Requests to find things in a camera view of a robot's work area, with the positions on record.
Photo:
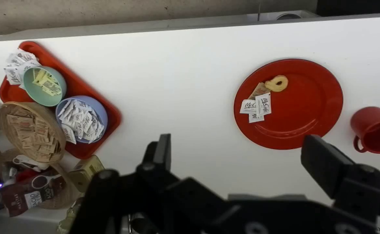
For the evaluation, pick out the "lower white packet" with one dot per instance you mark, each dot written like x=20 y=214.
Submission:
x=255 y=118

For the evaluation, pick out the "red round plate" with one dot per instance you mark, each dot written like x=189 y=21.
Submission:
x=310 y=105

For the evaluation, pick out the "round wooden basket lower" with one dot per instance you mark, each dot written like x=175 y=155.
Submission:
x=61 y=164

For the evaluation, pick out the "blue bowl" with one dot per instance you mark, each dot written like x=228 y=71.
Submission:
x=83 y=119

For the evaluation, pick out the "brown sugar packet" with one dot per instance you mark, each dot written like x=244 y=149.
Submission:
x=260 y=90

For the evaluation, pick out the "white packets pile on tray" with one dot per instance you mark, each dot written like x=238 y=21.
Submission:
x=18 y=64

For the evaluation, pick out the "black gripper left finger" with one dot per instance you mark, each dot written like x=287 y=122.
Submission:
x=158 y=157

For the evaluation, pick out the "small white McCafe packet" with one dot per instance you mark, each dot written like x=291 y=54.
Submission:
x=248 y=107

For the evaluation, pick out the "red rectangular tray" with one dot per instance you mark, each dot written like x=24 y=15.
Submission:
x=76 y=86

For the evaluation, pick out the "red cup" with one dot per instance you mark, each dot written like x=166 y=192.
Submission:
x=366 y=127

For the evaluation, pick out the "large white McCafe packet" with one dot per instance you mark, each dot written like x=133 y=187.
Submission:
x=264 y=105

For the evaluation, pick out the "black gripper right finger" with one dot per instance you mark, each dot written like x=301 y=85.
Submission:
x=348 y=184

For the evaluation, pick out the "ring-shaped cookie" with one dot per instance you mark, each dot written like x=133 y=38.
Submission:
x=278 y=84

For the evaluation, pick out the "woven basket of packets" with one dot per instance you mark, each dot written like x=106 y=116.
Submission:
x=33 y=131

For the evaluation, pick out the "green bowl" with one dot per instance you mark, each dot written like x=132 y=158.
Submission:
x=45 y=85

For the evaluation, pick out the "dark red packet with label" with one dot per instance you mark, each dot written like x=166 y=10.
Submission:
x=31 y=193

